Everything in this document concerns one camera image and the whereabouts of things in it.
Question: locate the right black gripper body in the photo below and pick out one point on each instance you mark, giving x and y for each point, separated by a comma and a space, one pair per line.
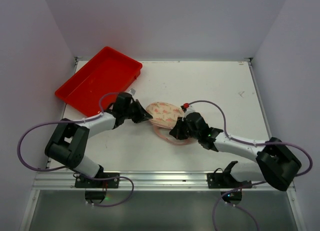
182, 128

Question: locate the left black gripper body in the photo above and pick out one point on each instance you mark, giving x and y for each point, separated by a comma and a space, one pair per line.
136, 111

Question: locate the floral mesh laundry bag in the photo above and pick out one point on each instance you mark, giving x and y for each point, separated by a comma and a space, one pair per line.
165, 116

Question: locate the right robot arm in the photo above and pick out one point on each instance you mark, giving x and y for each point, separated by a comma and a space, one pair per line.
277, 164

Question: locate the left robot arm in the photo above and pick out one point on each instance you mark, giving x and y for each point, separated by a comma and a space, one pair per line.
68, 143

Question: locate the red plastic tray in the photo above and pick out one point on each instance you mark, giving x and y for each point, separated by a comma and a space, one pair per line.
109, 71

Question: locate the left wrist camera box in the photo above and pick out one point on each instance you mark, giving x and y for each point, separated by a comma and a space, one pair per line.
132, 91

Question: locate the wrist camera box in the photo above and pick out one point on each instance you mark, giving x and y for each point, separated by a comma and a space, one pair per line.
187, 109
132, 91

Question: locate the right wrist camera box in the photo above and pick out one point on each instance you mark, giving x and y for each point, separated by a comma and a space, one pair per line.
187, 109

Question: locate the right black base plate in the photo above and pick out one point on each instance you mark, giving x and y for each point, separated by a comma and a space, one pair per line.
220, 180

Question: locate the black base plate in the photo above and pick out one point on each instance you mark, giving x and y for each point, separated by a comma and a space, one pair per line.
220, 180
102, 180

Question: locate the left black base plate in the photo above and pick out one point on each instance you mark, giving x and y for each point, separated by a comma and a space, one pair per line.
102, 180

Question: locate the aluminium front rail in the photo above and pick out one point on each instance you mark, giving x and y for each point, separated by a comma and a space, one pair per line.
142, 180

